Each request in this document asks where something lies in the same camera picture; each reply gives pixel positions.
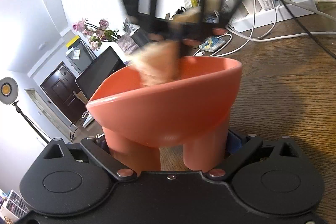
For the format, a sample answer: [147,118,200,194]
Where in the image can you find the white power strip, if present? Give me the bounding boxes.
[232,0,319,30]

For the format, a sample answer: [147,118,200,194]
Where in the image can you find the dark brown door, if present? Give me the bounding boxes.
[40,62,87,122]

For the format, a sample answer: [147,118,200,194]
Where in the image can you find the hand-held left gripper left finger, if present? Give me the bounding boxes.
[41,135,137,179]

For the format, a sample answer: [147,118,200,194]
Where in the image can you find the studio light on stand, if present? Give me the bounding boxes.
[0,77,50,144]

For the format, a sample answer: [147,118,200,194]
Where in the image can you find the silver foil packet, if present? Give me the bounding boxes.
[123,18,139,35]

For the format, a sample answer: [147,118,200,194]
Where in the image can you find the black cable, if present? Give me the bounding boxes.
[273,0,336,58]

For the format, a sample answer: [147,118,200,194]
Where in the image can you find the pale textured vase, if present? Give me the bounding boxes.
[117,32,137,54]

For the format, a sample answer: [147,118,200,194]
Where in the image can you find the pink flowers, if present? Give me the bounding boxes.
[72,18,121,51]

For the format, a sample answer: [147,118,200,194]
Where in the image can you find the yellow and black box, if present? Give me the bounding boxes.
[64,35,80,49]

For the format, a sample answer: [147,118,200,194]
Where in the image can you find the orange footed bowl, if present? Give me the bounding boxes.
[86,56,242,172]

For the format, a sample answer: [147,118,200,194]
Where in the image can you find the cardboard box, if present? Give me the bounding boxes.
[73,90,87,104]

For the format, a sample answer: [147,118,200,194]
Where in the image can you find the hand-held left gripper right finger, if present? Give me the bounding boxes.
[207,130,305,183]

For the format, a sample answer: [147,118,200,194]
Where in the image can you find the silver laptop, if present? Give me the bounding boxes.
[75,46,127,128]

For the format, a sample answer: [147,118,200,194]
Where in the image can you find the white cable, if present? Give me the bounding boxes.
[194,0,336,56]

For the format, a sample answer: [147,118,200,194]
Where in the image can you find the grey refrigerator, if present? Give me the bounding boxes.
[66,43,96,73]

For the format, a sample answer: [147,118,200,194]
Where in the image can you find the brown paper towel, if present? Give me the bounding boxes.
[131,0,223,86]

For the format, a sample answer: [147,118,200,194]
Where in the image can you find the blue circuit board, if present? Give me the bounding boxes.
[199,36,226,52]

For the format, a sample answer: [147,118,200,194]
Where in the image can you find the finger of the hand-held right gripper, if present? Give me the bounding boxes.
[115,0,182,57]
[180,0,253,57]

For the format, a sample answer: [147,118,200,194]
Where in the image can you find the white drawer cabinet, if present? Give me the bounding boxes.
[5,189,28,218]

